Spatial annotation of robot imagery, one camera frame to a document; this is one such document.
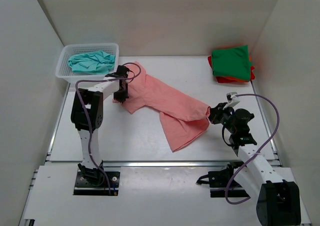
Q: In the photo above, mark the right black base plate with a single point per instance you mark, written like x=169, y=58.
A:
x=218, y=180

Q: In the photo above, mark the teal t shirt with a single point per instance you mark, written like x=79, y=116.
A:
x=93, y=63

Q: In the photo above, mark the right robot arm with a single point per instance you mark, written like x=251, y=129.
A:
x=277, y=199

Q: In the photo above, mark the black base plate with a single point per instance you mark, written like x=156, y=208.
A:
x=82, y=187
x=218, y=180

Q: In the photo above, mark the pink t shirt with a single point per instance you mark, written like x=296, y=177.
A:
x=182, y=117

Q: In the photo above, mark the green folded t shirt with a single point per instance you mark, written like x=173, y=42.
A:
x=232, y=63

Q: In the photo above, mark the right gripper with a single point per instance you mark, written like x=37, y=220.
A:
x=215, y=113

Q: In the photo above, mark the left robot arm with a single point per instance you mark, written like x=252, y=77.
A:
x=87, y=116

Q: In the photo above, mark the white plastic basket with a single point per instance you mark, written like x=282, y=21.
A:
x=64, y=71

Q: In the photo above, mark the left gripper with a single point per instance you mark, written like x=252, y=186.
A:
x=121, y=98

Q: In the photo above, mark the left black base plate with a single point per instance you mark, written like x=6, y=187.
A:
x=82, y=187

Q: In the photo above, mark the aluminium table rail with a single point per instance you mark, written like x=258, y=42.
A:
x=161, y=164

